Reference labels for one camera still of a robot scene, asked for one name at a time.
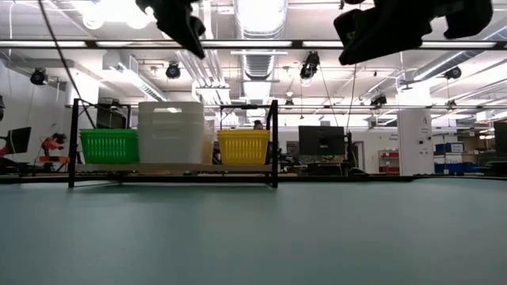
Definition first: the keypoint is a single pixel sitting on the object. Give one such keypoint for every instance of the person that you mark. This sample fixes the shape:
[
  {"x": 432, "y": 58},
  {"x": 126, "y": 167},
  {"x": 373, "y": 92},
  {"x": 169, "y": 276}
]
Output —
[{"x": 258, "y": 125}]

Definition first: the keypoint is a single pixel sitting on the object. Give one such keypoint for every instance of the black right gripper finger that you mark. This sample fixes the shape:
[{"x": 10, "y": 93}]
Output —
[
  {"x": 380, "y": 43},
  {"x": 354, "y": 23}
]

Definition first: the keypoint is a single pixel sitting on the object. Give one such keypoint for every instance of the green table mat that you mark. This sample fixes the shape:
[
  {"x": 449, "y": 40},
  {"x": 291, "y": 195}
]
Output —
[{"x": 253, "y": 237}]

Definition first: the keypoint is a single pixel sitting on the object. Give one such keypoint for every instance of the white plastic storage bin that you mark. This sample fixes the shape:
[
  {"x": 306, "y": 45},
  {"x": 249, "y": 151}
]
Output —
[
  {"x": 170, "y": 142},
  {"x": 170, "y": 118},
  {"x": 146, "y": 109}
]

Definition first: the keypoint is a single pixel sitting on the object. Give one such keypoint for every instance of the silver ventilation duct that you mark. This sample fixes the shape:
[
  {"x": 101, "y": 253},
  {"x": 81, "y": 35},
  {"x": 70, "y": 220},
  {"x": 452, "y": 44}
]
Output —
[{"x": 259, "y": 67}]

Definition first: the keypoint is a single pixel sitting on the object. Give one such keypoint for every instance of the blue storage bins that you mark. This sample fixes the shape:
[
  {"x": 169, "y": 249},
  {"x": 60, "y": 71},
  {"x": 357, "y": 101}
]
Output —
[{"x": 455, "y": 158}]

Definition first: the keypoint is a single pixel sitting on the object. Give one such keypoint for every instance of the wooden shelf with black frame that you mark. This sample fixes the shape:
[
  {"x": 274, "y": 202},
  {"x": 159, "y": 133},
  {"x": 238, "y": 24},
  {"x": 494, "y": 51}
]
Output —
[{"x": 174, "y": 168}]

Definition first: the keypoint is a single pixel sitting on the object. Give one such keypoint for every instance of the orange background machine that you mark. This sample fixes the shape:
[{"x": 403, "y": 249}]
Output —
[{"x": 53, "y": 142}]

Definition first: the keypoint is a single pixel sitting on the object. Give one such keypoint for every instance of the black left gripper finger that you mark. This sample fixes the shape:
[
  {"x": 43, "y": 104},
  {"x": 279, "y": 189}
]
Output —
[
  {"x": 186, "y": 37},
  {"x": 199, "y": 27}
]

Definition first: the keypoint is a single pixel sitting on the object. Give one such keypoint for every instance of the red storage bins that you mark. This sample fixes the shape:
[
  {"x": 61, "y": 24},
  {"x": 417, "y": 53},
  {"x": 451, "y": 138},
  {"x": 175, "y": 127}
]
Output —
[{"x": 389, "y": 160}]

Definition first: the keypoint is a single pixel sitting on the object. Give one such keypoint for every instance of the white building pillar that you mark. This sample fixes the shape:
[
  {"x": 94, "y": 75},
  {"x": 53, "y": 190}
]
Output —
[{"x": 414, "y": 142}]

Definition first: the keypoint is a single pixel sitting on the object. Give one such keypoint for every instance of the long ceiling light bar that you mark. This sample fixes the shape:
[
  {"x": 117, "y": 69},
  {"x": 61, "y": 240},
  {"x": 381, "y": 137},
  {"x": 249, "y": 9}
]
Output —
[{"x": 253, "y": 43}]

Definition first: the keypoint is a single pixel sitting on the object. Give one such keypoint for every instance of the black computer monitor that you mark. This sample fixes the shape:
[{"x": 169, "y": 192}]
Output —
[
  {"x": 17, "y": 140},
  {"x": 321, "y": 140}
]

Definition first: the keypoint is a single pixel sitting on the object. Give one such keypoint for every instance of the grey horizontal pipe rail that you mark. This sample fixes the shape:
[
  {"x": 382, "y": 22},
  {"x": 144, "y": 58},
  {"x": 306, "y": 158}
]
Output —
[{"x": 356, "y": 107}]

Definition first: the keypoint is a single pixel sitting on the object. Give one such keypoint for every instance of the black aluminium rig frame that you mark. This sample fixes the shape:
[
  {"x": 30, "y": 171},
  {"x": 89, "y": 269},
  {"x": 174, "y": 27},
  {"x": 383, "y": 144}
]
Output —
[{"x": 336, "y": 179}]

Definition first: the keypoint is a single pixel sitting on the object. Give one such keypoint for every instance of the black ceiling spot lamp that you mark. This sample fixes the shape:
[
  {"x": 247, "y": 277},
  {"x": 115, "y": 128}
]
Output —
[
  {"x": 173, "y": 70},
  {"x": 309, "y": 65},
  {"x": 379, "y": 100},
  {"x": 452, "y": 73},
  {"x": 38, "y": 76}
]

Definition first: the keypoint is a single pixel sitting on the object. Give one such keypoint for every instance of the green slotted plastic basket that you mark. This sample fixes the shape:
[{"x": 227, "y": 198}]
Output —
[
  {"x": 109, "y": 133},
  {"x": 109, "y": 150},
  {"x": 109, "y": 130}
]

